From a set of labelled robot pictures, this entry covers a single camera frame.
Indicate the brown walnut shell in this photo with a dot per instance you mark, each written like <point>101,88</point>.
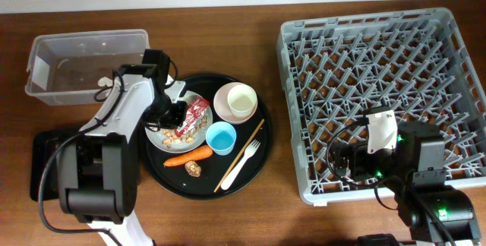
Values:
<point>193,169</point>

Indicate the red snack wrapper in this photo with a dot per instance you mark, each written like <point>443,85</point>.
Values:
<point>194,112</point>

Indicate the clear plastic bin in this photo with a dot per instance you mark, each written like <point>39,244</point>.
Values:
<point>64,68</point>

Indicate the peanut shells pile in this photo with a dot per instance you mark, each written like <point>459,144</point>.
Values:
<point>193,135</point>

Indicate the black round tray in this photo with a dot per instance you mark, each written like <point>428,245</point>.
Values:
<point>178,181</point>

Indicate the grey dishwasher rack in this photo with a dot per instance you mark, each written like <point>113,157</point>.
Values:
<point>413,61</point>

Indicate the cream cup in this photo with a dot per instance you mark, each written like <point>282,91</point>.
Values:
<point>242,99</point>

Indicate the wooden chopstick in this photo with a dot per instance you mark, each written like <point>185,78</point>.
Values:
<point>240,154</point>

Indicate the white plastic fork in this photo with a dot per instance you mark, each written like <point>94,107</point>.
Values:
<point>248,153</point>

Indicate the white tissue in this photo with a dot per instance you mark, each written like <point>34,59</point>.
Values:
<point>105,82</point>

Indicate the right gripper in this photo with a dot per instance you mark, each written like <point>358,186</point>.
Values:
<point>358,152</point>

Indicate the pink bowl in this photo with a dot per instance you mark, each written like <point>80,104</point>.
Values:
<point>222,107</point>

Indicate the blue cup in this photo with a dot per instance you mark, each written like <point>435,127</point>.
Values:
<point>221,137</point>

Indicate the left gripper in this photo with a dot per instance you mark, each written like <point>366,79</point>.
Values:
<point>178,118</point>

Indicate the orange carrot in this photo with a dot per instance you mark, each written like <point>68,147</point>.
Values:
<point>199,153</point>

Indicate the black rectangular bin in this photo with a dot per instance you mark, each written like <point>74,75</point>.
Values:
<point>44,144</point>

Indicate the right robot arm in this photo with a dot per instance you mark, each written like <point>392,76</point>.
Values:
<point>410,164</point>

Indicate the grey plate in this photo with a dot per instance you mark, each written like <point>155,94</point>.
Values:
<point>189,97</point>

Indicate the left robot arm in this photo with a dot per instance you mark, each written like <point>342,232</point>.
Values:
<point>97,168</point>

